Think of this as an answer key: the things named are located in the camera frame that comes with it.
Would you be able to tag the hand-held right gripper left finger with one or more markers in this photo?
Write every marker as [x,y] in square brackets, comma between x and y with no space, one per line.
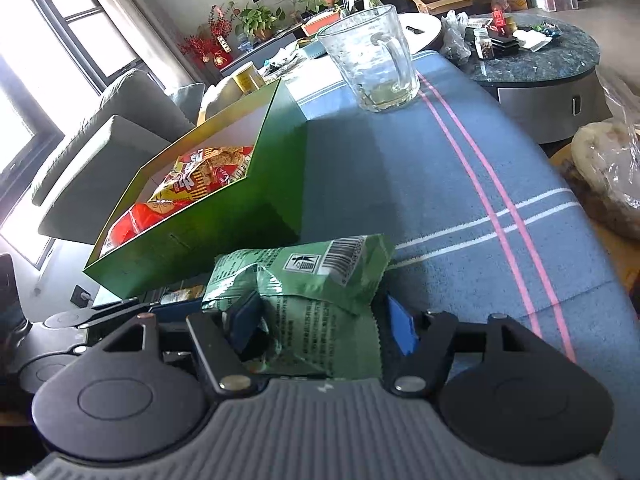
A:
[247,322]

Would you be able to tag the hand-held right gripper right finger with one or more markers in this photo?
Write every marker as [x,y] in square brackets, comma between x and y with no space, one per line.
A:
[402,329]

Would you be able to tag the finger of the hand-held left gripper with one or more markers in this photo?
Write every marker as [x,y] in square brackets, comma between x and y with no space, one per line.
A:
[115,312]

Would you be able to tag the light green snack packet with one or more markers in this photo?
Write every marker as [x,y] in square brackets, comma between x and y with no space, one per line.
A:
[300,280]

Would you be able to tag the red translucent snack bag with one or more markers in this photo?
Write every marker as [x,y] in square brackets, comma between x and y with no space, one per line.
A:
[135,225]

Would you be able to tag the green cardboard box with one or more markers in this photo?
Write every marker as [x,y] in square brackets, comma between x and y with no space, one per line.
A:
[240,230]

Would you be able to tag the yellow red snack packet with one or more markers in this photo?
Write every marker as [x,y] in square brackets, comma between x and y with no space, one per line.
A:
[170,202]
[215,170]

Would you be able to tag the blue striped tablecloth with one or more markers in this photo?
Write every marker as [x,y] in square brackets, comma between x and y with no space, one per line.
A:
[450,185]

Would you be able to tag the grey sofa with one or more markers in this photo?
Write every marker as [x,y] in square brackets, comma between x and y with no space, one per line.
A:
[110,150]

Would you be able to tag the yellow can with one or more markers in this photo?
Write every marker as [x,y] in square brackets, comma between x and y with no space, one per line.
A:
[247,77]

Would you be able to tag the clear plastic food bag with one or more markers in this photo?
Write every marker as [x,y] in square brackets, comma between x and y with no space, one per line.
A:
[610,170]

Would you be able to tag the window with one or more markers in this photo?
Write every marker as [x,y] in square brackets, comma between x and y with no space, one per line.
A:
[45,60]

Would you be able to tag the clear glass mug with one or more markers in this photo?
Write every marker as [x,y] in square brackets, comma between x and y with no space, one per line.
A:
[370,60]

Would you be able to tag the red berry decoration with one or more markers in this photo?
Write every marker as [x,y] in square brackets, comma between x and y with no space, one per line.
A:
[207,42]

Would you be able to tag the dark marble round table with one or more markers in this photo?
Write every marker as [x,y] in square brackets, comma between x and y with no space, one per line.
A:
[540,70]

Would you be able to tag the glass jar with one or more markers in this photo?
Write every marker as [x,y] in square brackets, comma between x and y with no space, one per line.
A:
[482,42]

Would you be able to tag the crumpled clear plastic bag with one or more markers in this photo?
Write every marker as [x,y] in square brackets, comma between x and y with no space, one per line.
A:
[454,35]

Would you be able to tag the black tray stack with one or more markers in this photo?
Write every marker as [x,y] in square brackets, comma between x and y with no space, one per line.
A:
[504,40]

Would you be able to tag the black wall socket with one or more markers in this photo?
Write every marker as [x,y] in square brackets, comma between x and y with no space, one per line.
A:
[82,296]

